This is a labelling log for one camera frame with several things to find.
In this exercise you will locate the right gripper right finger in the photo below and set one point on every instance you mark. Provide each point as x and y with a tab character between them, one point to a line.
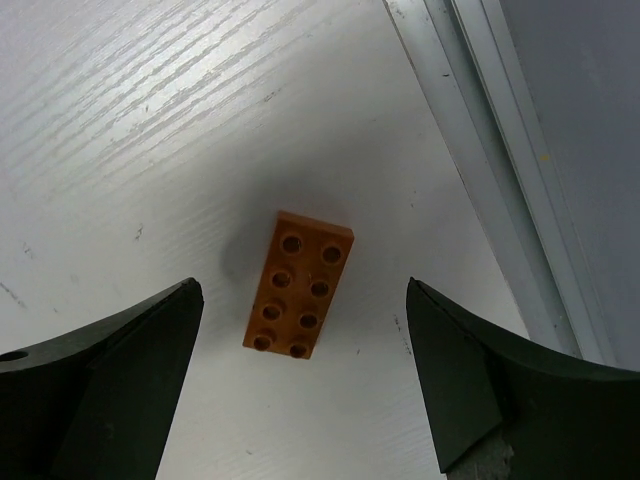
500	406

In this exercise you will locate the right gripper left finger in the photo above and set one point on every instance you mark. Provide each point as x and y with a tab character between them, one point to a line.
98	402

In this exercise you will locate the orange lego plate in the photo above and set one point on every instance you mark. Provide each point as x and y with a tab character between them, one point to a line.
303	266

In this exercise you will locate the aluminium rail frame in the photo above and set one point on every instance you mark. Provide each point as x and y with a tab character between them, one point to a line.
465	62

